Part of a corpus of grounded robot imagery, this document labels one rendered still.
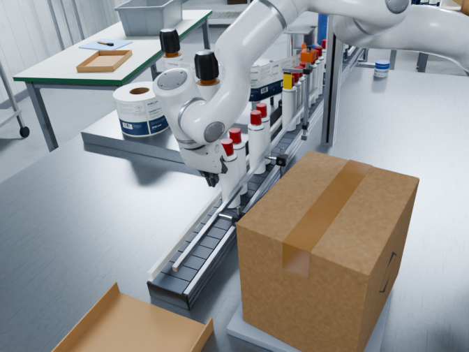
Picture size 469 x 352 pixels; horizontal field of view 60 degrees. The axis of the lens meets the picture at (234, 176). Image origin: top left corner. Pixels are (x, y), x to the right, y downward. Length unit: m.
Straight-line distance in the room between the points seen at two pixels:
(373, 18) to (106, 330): 0.85
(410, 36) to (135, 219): 0.87
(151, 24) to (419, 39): 2.61
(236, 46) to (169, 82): 0.15
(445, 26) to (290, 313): 0.69
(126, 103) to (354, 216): 1.04
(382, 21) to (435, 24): 0.16
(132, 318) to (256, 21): 0.69
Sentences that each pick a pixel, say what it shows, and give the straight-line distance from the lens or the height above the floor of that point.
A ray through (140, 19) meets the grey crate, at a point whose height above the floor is 0.92.
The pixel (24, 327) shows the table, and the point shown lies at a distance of 1.08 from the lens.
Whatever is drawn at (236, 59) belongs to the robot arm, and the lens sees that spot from 0.81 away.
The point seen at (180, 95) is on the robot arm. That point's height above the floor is 1.30.
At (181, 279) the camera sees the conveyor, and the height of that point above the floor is 0.88.
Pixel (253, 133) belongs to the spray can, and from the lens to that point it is 1.21.
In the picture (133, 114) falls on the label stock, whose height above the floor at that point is 0.97.
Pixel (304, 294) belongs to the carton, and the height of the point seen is 1.02.
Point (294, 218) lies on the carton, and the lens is 0.73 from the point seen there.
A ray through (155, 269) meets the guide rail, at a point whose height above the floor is 0.91.
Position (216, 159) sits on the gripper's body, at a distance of 0.92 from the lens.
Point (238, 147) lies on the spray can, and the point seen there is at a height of 1.04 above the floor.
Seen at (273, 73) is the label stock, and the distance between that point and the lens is 1.72.
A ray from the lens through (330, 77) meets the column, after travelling 1.45.
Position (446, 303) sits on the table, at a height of 0.83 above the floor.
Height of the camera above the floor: 1.58
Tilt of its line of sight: 33 degrees down
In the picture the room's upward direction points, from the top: 4 degrees counter-clockwise
